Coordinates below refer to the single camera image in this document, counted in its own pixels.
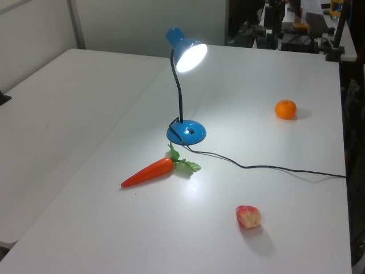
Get blue desk lamp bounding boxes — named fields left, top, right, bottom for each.
left=165, top=27, right=208, bottom=146

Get orange toy carrot green leaves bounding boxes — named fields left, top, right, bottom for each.
left=120, top=142, right=202, bottom=188

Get red toy strawberry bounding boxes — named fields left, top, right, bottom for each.
left=235, top=204, right=262, bottom=229

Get orange mandarin fruit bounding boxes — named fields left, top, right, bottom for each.
left=274, top=99, right=297, bottom=120

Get black keyboard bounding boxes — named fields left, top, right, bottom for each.
left=305, top=11, right=329, bottom=38

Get yellow object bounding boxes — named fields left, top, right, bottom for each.
left=329, top=0, right=343, bottom=15

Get black lamp power cable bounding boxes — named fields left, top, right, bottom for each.
left=168, top=116, right=347, bottom=179

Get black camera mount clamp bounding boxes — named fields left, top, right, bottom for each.
left=325, top=0, right=353, bottom=62

